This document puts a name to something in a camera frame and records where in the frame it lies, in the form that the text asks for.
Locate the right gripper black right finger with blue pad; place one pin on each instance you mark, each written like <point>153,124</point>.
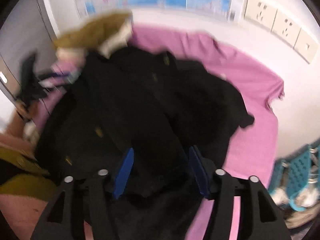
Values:
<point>203,170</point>

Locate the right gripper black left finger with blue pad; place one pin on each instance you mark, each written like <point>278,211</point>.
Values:
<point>123,174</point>

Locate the black coat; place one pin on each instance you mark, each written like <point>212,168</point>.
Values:
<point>140,119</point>

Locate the person's left hand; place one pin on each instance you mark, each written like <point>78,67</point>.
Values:
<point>20,118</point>

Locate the pink bed sheet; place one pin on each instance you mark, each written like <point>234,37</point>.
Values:
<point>237,104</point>

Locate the grey wardrobe door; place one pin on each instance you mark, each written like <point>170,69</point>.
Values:
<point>26,30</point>

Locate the mustard hanging coat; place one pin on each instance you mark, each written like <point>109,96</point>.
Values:
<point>22,176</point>

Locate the teal laundry basket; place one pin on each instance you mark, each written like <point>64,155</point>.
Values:
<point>295,178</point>

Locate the mustard and cream coat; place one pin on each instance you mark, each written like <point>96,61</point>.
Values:
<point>104,34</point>

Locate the white wall socket panel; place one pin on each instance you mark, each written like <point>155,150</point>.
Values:
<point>274,21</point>

